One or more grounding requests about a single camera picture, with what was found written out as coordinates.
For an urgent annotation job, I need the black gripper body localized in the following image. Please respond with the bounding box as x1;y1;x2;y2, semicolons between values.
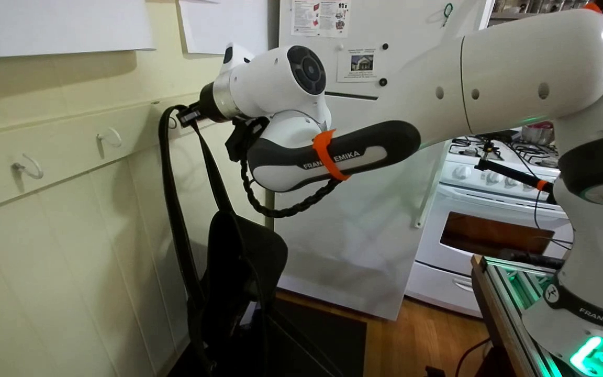
186;82;225;128

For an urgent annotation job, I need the black stitched tote bag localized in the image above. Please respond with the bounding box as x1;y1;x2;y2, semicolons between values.
158;102;292;377

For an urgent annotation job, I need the printed colourful sheet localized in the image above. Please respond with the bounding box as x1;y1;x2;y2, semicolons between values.
290;0;355;39

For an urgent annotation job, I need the small framed card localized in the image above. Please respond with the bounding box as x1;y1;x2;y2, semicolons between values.
335;45;390;84

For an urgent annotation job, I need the white refrigerator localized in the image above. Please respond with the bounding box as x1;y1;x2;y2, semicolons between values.
272;0;494;323

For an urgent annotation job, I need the white stove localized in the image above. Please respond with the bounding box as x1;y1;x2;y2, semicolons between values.
405;133;584;321

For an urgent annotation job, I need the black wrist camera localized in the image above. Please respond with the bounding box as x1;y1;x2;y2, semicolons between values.
225;114;270;162

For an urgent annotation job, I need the white wire wall hook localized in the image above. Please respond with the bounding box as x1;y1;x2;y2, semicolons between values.
95;123;126;156
8;150;47;187

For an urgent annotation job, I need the small white wall paper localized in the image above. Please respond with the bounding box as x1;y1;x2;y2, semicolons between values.
177;0;270;59

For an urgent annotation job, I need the orange cable tie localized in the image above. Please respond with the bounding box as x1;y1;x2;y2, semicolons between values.
312;128;352;183

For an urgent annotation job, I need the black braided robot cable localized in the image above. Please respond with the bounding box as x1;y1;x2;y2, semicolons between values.
237;117;349;220

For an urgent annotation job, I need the large white wall paper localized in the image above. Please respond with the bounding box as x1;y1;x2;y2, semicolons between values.
0;0;158;61

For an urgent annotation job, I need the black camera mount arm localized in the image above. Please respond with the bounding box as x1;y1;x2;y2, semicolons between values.
473;154;564;205

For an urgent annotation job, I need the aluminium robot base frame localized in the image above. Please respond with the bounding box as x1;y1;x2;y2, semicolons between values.
470;254;603;377

